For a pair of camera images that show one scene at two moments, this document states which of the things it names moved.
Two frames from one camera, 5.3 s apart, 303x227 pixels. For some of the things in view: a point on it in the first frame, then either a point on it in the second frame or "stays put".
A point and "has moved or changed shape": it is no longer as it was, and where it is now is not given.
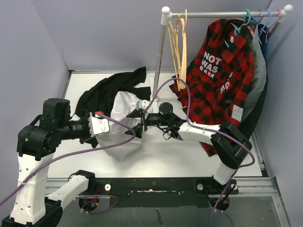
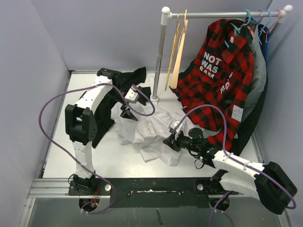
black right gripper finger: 135,113 to 170,141
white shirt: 117,143 to 152,127
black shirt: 96,97 stays put
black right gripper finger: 138,129 to 174,145
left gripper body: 79,128 to 123,108
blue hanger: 265,24 stays put
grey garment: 259,78 stays put
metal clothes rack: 166,14 stays put
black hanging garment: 249,126 stays put
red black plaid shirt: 218,82 stays put
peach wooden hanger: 181,51 has moved or changed shape
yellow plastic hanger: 179,59 to 169,71
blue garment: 264,34 stays put
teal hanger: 237,30 stays put
